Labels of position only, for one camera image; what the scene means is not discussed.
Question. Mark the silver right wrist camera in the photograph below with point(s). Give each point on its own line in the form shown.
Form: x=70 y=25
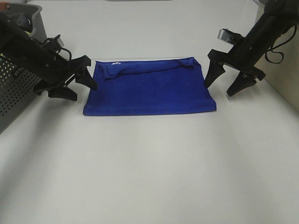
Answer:
x=229 y=36

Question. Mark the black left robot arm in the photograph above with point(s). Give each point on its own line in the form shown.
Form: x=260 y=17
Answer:
x=48 y=60

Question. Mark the beige storage box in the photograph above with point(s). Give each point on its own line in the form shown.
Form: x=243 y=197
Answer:
x=284 y=77

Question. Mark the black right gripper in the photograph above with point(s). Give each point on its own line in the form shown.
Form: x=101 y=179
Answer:
x=238 y=58

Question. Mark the black cloth in basket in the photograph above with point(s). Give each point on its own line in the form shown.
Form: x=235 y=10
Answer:
x=22 y=21

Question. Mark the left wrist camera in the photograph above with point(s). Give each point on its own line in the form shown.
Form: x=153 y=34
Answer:
x=55 y=42

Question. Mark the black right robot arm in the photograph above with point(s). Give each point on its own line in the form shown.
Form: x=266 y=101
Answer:
x=278 y=17

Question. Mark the grey perforated plastic basket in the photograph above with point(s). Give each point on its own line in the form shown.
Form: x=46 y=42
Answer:
x=16 y=83

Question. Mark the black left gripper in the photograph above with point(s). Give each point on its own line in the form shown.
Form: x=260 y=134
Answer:
x=57 y=79

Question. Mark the blue microfibre towel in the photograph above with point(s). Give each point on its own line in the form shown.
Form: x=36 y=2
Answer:
x=161 y=87

